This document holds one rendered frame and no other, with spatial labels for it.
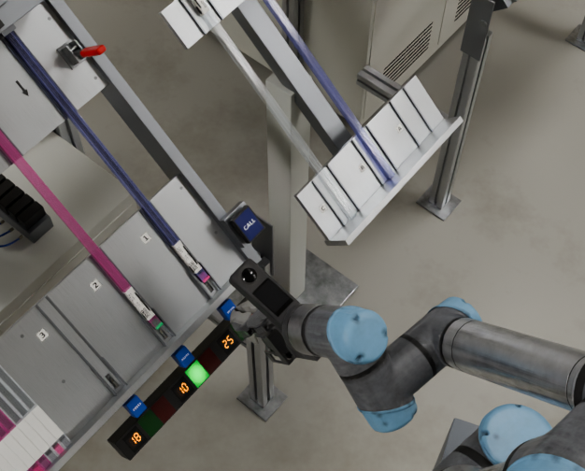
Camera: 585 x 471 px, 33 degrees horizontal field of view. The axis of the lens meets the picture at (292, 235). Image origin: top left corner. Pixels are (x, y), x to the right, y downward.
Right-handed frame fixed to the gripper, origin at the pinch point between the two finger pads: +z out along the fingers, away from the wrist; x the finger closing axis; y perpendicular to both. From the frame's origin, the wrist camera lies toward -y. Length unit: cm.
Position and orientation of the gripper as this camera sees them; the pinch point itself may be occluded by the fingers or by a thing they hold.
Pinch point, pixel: (234, 310)
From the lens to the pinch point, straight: 161.0
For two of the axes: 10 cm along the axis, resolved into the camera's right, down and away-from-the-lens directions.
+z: -5.2, 0.1, 8.5
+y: 5.6, 7.5, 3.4
